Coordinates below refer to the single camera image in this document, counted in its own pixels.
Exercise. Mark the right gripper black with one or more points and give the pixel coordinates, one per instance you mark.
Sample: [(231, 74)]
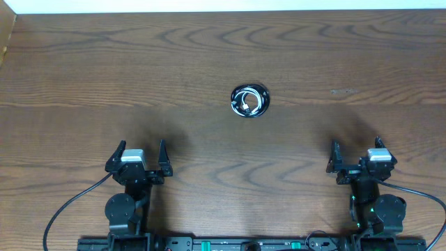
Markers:
[(349, 172)]

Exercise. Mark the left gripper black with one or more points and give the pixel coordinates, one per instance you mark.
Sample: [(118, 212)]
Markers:
[(166, 168)]

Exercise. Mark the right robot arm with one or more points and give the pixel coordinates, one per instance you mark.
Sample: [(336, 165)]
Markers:
[(379, 217)]

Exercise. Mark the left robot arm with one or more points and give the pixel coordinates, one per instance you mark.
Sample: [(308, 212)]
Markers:
[(127, 212)]

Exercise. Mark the cardboard box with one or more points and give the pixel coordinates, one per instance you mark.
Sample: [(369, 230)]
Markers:
[(7, 22)]

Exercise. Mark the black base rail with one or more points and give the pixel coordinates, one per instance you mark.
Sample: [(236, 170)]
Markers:
[(317, 243)]

